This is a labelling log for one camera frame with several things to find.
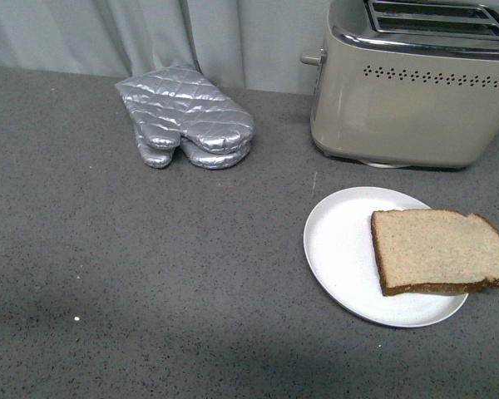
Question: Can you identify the silver quilted oven mitt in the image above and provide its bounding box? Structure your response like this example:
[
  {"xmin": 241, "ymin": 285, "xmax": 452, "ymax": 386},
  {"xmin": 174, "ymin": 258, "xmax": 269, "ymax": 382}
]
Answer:
[{"xmin": 116, "ymin": 65, "xmax": 254, "ymax": 154}]

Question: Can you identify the brown bread slice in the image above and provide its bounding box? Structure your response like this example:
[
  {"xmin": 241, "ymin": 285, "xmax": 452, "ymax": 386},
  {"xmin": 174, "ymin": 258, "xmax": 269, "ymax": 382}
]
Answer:
[{"xmin": 371, "ymin": 209, "xmax": 499, "ymax": 296}]

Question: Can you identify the beige two-slot toaster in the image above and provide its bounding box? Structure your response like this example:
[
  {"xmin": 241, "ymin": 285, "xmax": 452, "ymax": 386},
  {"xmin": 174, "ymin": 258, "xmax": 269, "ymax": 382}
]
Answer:
[{"xmin": 300, "ymin": 1, "xmax": 499, "ymax": 168}]

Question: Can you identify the white round plate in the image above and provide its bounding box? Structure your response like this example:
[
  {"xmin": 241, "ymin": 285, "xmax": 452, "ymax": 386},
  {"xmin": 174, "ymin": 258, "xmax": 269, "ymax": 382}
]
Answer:
[{"xmin": 304, "ymin": 187, "xmax": 468, "ymax": 328}]

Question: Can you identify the silver quilted oven mitt underneath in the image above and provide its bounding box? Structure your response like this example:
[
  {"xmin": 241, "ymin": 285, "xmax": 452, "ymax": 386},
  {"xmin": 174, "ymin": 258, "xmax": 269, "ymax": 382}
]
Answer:
[{"xmin": 134, "ymin": 125, "xmax": 250, "ymax": 170}]

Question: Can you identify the grey curtain backdrop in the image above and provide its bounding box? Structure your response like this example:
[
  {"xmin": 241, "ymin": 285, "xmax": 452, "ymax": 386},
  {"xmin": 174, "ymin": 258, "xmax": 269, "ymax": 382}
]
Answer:
[{"xmin": 0, "ymin": 1, "xmax": 329, "ymax": 94}]

